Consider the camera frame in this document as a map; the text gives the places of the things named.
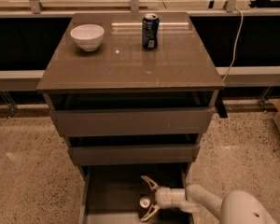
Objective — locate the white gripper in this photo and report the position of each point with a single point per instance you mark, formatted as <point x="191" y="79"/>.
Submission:
<point x="164" y="197"/>

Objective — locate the orange soda can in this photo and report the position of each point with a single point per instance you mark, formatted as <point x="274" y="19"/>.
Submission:
<point x="145" y="202"/>

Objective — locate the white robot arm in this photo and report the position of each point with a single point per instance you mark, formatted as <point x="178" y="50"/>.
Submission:
<point x="237" y="207"/>

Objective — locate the open bottom drawer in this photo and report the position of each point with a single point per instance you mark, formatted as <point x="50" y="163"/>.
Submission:
<point x="112" y="193"/>

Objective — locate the middle drawer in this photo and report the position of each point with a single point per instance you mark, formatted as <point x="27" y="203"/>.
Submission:
<point x="87" y="156"/>

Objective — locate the top drawer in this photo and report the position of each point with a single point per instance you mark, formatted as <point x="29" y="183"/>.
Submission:
<point x="131" y="122"/>

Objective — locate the brown drawer cabinet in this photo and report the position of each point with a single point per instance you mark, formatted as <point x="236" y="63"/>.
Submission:
<point x="122" y="75"/>

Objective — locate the dark blue soda can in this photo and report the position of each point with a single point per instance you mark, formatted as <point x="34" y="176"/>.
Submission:
<point x="150" y="26"/>

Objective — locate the white ceramic bowl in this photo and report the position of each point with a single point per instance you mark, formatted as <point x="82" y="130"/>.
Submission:
<point x="88" y="36"/>

